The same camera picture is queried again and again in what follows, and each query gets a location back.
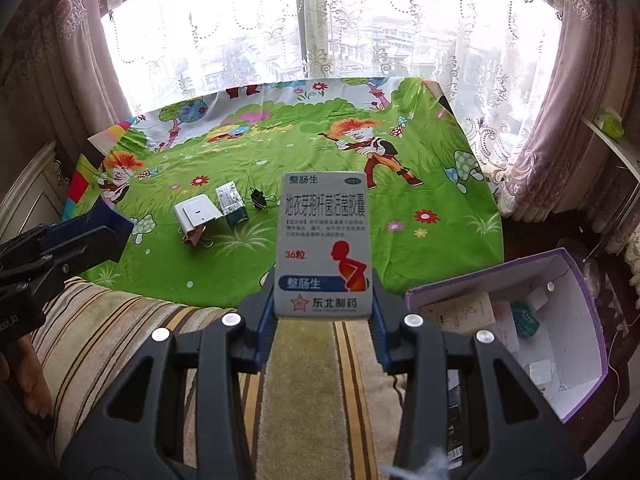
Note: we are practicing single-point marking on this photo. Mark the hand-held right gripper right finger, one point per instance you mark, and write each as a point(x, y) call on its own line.
point(380, 340)

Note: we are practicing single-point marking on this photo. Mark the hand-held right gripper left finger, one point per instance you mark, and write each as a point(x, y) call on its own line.
point(262, 345)

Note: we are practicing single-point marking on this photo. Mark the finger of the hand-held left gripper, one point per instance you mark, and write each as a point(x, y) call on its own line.
point(85, 250)

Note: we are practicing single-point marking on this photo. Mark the dark blue box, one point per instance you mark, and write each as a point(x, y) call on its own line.
point(102, 215)

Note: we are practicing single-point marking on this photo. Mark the large beige carton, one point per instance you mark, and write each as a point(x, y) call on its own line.
point(465, 312)

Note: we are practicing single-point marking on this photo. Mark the white medicine box red figure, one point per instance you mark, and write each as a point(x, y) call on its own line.
point(325, 240)

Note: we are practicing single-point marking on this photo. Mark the purple cardboard box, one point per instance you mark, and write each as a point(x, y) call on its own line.
point(575, 340)

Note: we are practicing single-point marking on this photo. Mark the person's left hand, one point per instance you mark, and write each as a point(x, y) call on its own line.
point(32, 390)

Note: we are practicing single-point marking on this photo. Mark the cream cabinet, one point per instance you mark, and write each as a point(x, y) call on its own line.
point(35, 190)

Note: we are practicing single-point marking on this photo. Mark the green cartoon printed blanket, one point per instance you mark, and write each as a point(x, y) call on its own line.
point(425, 260)

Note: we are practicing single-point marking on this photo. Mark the black flat box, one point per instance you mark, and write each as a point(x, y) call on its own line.
point(454, 410)

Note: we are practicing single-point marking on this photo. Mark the brown binder clip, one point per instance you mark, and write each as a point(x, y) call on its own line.
point(195, 237)

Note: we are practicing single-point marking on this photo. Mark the white square box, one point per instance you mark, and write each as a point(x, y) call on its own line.
point(197, 212)

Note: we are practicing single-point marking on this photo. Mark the small white teal box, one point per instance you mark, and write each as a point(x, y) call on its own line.
point(231, 202)

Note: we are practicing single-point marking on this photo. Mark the teal crumpled packet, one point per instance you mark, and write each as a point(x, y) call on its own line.
point(525, 321)

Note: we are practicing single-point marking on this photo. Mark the black binder clip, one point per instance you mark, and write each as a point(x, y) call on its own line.
point(258, 198)

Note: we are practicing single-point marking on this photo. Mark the small white cube box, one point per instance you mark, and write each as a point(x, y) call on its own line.
point(540, 297)

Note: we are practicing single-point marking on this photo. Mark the small white square pad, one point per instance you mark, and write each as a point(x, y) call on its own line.
point(542, 372)

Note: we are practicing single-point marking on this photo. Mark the brown patterned drape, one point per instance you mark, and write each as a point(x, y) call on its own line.
point(55, 60)

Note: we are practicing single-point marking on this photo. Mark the white shelf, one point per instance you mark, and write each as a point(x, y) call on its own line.
point(620, 155)

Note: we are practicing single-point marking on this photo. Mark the white lace curtain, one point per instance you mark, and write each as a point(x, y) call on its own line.
point(375, 35)

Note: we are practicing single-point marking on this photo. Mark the green tissue pack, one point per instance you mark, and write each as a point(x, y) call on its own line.
point(610, 125)

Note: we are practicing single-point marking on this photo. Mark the mauve patterned drape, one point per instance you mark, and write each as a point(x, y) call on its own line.
point(590, 60)

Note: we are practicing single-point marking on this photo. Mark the grey window frame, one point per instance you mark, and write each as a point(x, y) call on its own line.
point(311, 10)

